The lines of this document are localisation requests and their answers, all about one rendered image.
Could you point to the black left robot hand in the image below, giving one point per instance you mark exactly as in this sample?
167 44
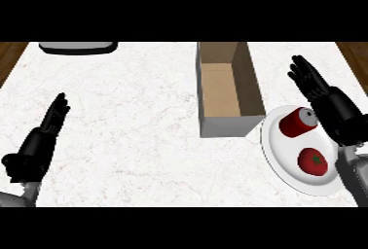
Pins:
34 149

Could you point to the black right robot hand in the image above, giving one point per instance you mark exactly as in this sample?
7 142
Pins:
336 107

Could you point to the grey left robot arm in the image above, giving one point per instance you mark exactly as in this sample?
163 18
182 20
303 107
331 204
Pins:
21 196

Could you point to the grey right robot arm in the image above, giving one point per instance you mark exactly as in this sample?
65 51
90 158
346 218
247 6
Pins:
353 175

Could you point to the red can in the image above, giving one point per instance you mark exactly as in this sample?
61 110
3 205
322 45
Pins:
297 122

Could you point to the white round plate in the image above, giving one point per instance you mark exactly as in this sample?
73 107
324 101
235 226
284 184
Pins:
291 155

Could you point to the open cardboard box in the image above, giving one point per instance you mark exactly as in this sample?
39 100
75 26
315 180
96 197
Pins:
228 87

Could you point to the red tomato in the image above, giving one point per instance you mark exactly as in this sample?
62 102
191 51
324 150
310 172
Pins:
312 161

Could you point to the dark grey appliance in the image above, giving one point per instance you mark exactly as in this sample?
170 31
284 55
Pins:
78 48

